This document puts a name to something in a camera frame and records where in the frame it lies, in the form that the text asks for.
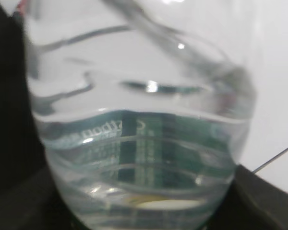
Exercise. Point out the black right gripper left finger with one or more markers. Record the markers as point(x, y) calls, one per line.
point(28, 199)

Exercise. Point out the clear water bottle green label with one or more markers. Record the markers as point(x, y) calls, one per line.
point(143, 106)

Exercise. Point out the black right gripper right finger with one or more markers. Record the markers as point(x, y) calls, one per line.
point(251, 204)

